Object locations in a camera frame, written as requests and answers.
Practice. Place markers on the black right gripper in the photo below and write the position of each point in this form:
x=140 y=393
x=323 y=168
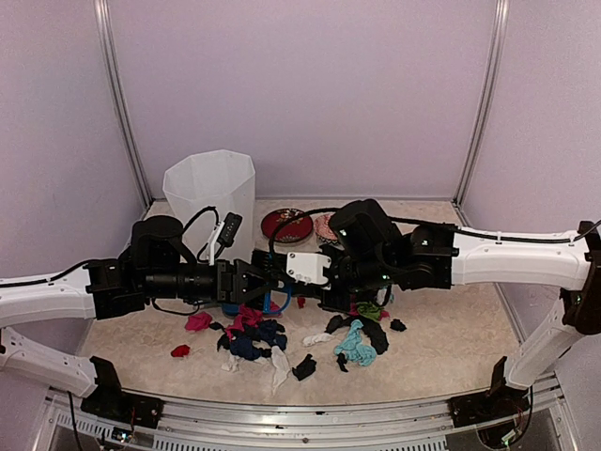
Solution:
x=341 y=305

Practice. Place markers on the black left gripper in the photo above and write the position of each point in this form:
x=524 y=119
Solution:
x=229 y=286

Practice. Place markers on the blue hand brush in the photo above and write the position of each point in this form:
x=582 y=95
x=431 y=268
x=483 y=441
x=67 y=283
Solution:
x=279 y=296

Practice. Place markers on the blue dustpan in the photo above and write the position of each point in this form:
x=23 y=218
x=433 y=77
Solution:
x=230 y=309

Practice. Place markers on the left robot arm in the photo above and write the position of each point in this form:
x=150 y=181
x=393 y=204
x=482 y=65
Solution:
x=156 y=265

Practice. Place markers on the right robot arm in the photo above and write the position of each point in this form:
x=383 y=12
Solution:
x=376 y=254

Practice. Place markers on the green paper scrap right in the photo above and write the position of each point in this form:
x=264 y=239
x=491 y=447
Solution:
x=374 y=312

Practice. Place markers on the black paper scrap curved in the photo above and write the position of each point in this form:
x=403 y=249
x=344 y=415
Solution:
x=372 y=329

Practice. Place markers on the small black paper scrap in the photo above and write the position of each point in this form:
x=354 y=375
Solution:
x=398 y=325

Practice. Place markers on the magenta paper scrap left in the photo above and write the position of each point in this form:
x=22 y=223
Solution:
x=198 y=322

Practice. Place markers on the teal paper scrap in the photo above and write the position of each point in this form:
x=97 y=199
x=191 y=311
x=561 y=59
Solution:
x=353 y=348

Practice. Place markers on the pink patterned bowl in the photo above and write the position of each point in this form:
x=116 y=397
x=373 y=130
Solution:
x=324 y=234

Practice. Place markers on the red floral plate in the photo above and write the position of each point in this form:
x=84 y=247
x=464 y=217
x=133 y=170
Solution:
x=294 y=232

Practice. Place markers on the white paper scrap middle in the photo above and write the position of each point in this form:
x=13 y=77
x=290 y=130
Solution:
x=314 y=339

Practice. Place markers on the white paper scrap long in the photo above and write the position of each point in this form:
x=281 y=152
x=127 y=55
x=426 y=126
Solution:
x=281 y=368

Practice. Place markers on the black paper scrap bottom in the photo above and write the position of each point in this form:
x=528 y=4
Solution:
x=305 y=368

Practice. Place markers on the small red paper scrap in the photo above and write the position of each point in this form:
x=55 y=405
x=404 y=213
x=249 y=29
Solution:
x=180 y=351

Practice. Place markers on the white plastic trash bin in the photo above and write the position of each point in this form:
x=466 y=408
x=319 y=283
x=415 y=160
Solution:
x=223 y=179

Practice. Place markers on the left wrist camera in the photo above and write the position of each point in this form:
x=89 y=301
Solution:
x=223 y=236

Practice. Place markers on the aluminium front rail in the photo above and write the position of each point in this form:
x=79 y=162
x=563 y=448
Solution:
x=420 y=424

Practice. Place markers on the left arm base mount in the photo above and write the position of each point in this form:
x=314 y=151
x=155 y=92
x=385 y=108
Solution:
x=109 y=401

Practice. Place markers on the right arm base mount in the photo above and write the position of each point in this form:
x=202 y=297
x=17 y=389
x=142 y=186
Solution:
x=497 y=402

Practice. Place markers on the left aluminium corner post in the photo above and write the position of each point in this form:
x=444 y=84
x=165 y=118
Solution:
x=108 y=49

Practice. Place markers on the aluminium corner post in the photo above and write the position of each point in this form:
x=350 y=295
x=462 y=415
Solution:
x=108 y=49
x=486 y=99

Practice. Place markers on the right aluminium corner post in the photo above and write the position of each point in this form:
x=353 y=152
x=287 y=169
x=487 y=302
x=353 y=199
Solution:
x=486 y=99

